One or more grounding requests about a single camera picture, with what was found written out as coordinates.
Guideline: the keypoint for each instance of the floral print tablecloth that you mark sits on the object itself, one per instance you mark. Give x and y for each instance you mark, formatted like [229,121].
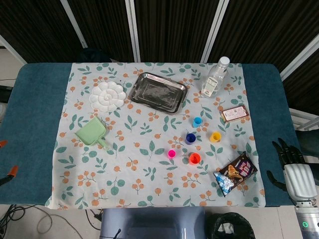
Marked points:
[149,174]

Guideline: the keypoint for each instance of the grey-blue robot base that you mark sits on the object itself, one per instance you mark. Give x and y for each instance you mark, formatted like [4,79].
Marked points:
[152,224]

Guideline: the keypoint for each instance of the small red cardboard box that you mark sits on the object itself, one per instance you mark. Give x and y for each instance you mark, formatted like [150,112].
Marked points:
[234,113]

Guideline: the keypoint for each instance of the light blue plastic cup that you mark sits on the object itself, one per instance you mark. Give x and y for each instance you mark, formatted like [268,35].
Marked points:
[197,122]

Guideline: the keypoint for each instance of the dark bag behind table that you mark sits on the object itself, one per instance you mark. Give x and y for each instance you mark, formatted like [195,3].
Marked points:
[93,54]

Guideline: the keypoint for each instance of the white flower paint palette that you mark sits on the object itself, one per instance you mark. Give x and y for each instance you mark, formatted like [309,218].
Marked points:
[107,97]

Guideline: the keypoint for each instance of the brown chocolate snack bag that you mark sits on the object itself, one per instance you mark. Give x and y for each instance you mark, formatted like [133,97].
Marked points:
[235,173]

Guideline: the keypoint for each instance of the clear plastic bottle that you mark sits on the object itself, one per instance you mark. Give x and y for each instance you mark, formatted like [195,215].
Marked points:
[214,79]

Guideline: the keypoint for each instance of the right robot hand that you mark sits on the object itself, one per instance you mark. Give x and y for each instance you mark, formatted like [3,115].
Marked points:
[300,180]

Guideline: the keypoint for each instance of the black trash bag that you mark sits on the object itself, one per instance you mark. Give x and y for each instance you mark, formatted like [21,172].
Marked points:
[234,225]

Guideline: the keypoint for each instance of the pink plastic cup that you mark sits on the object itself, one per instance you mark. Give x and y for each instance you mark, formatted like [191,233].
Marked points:
[172,154]

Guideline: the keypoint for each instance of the dark chair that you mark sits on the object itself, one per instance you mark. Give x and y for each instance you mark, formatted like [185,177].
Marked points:
[309,142]

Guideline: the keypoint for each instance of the black partition screen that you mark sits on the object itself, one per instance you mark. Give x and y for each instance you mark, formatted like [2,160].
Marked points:
[174,27]

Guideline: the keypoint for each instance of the metal rack frame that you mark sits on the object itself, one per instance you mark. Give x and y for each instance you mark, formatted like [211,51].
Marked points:
[305,120]

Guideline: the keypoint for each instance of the yellow plastic cup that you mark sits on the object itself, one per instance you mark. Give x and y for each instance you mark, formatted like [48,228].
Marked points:
[215,137]

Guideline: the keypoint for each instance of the stainless steel tray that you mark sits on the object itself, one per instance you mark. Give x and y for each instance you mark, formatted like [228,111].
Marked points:
[157,93]

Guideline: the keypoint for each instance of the orange plastic cup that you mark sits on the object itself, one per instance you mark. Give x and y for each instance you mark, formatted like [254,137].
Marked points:
[194,158]

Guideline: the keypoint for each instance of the teal table cover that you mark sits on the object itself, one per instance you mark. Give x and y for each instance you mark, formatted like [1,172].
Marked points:
[32,124]

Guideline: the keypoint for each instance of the green plastic dustpan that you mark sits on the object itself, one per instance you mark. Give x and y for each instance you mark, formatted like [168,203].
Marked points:
[91,132]

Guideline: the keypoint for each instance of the dark blue plastic cup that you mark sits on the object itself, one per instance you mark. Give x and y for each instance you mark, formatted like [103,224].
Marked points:
[190,139]

